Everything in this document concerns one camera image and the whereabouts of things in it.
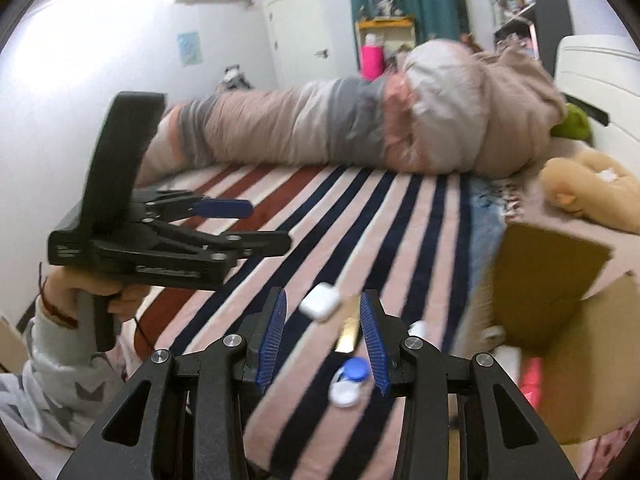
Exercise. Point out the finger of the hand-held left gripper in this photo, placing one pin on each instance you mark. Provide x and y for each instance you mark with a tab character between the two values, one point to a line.
260	242
225	208

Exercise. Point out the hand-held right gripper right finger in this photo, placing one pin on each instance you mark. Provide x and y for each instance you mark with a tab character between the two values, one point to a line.
372	345

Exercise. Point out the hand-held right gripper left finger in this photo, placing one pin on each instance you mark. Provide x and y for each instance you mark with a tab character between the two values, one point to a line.
272	342

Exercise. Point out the gold rectangular case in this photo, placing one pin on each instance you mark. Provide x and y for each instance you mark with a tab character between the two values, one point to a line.
349	330

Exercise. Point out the blue white contact lens case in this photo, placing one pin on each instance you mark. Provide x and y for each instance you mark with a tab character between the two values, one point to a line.
350	382

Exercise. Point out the white earbud case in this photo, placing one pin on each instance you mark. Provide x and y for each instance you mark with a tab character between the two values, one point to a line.
320	302

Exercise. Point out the brown cardboard box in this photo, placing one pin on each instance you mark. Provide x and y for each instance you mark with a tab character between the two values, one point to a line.
580	335

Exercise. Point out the person's left forearm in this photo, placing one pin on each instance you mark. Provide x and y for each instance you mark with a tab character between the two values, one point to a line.
55	385

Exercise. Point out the person's left hand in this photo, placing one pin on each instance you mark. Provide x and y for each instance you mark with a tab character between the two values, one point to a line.
60	285

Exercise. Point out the striped blanket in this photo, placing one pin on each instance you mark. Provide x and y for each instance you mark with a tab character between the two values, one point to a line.
350	220

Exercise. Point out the white bottle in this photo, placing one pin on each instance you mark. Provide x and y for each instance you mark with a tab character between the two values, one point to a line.
500	347

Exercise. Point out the rolled beige grey quilt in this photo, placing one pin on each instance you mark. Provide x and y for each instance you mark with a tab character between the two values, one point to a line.
350	115

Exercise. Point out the pink packet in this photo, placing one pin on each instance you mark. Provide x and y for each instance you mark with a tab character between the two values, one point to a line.
531	385

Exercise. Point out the white door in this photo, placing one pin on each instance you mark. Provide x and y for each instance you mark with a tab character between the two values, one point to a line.
295	35

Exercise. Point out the blue patterned cloth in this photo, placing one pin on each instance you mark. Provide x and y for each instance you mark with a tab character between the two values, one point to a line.
492	200

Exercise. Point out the flat cardboard piece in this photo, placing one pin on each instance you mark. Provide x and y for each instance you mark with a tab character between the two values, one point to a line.
12	342

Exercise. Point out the pink container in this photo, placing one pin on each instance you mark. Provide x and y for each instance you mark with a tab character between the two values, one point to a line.
373	62

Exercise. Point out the yellow shelf unit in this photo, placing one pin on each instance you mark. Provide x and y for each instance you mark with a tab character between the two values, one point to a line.
387	27

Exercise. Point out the brown plush toy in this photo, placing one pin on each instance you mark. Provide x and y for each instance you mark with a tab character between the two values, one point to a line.
590	185

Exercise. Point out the green plush toy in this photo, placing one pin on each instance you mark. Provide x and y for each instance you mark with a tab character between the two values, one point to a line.
575	122

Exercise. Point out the white headboard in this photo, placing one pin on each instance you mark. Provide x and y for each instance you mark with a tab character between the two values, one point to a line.
600	75

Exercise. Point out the blue wall poster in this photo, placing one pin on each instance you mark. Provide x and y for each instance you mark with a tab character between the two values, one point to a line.
189	49

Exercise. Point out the wall shelf with items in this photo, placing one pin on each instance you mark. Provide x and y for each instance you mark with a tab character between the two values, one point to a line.
515	5

